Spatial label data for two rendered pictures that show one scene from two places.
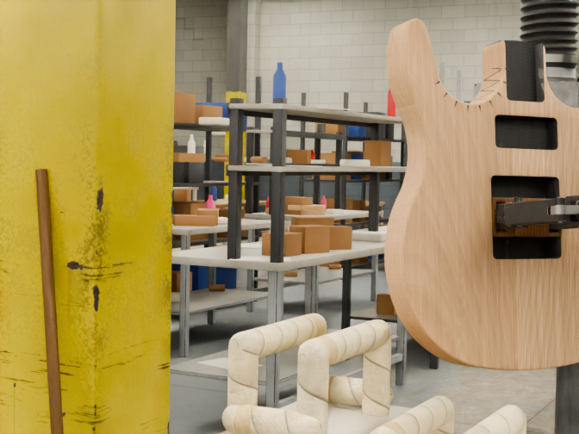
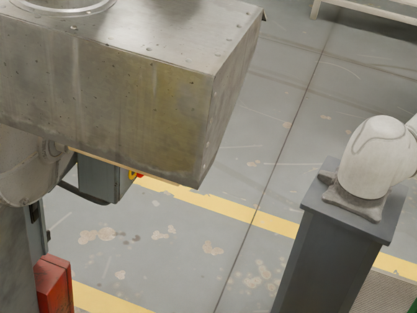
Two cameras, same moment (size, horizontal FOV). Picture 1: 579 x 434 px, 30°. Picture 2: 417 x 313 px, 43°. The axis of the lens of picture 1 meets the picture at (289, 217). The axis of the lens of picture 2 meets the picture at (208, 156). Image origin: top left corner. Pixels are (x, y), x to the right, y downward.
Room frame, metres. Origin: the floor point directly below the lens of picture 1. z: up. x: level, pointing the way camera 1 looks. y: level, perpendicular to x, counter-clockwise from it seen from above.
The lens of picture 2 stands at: (1.88, 0.10, 1.77)
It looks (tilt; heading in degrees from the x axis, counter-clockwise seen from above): 40 degrees down; 258
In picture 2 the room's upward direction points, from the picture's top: 9 degrees clockwise
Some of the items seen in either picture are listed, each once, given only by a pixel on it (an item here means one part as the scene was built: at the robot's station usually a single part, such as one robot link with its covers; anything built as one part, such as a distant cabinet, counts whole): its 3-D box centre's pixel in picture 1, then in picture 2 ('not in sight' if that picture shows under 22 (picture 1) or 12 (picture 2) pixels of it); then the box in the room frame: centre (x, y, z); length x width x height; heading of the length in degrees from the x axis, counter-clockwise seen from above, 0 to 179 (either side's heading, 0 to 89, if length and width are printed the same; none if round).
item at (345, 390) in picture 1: (347, 390); not in sight; (1.27, -0.07, 1.12); 0.11 x 0.03 x 0.03; 64
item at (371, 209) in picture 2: not in sight; (353, 185); (1.19, -1.01, 0.73); 0.22 x 0.18 x 0.06; 146
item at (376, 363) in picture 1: (376, 373); not in sight; (1.24, -0.10, 1.15); 0.03 x 0.03 x 0.09
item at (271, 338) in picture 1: (281, 336); not in sight; (1.20, 0.01, 1.20); 0.20 x 0.03 x 0.03; 153
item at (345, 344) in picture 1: (347, 343); not in sight; (1.16, -0.07, 1.20); 0.20 x 0.03 x 0.03; 153
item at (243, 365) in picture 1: (242, 391); not in sight; (1.13, 0.05, 1.15); 0.03 x 0.03 x 0.09
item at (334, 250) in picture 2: not in sight; (327, 266); (1.17, -1.00, 0.35); 0.28 x 0.28 x 0.70; 56
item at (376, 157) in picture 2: not in sight; (376, 153); (1.16, -1.00, 0.87); 0.18 x 0.16 x 0.22; 13
